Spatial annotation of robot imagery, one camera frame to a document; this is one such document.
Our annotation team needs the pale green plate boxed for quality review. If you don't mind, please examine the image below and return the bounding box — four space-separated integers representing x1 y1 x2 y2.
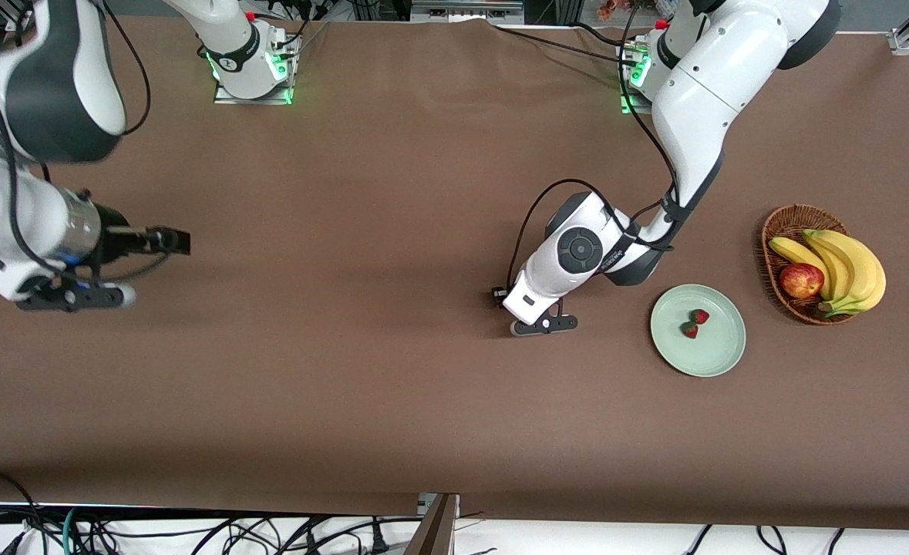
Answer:
650 284 747 378

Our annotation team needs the red apple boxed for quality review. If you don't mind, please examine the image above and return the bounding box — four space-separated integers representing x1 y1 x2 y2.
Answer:
779 262 826 301

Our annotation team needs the grey metal background box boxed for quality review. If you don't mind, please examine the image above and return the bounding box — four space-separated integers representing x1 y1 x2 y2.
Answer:
409 0 525 25

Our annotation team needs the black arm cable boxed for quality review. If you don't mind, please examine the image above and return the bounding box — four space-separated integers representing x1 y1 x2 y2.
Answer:
506 14 684 294
0 0 175 283

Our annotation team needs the short black table cable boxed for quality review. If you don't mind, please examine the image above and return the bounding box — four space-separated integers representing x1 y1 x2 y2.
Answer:
570 22 634 49

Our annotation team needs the brown table cover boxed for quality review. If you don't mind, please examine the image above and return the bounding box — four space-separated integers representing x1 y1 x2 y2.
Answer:
0 14 909 533

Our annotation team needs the brown wicker basket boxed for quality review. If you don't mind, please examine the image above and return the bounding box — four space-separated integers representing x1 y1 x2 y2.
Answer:
761 203 860 326

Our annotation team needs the aluminium table post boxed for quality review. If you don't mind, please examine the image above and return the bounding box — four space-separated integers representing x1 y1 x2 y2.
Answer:
403 493 462 555

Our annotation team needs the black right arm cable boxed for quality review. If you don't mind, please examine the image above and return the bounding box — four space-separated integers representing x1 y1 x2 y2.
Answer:
0 0 175 283

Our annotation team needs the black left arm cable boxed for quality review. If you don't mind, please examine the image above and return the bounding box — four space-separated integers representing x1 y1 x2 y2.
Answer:
506 14 684 294

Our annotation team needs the yellow banana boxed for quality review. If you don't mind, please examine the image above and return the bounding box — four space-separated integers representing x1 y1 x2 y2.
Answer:
768 236 830 300
802 230 857 303
807 229 887 318

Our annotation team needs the long black table cable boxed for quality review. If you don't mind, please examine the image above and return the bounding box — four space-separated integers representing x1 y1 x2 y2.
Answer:
487 22 641 69

